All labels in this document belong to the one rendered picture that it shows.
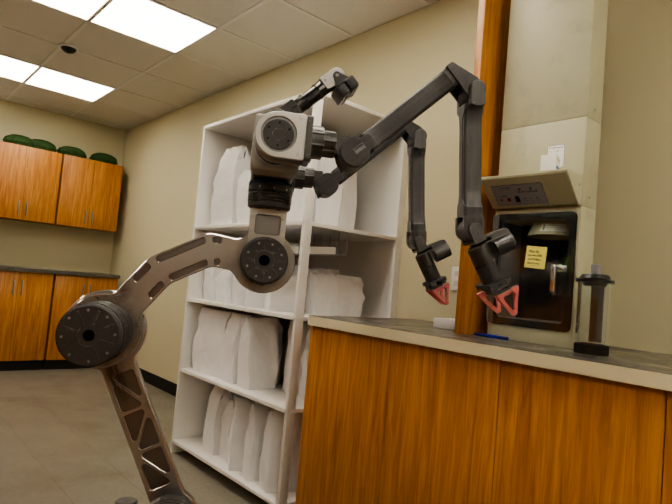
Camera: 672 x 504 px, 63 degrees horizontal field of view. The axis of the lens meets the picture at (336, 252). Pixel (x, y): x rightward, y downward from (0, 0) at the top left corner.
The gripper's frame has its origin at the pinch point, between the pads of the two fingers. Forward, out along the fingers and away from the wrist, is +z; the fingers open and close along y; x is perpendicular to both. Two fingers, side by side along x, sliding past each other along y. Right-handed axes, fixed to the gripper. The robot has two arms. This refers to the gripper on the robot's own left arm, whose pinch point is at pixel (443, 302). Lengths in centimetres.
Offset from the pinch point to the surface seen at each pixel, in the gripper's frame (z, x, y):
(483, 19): -89, -59, -2
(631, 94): -41, -103, -3
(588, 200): -14, -52, -26
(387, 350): 7.3, 26.0, 3.5
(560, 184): -23, -43, -30
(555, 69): -59, -66, -18
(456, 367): 16.3, 12.1, -22.4
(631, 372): 22, -15, -69
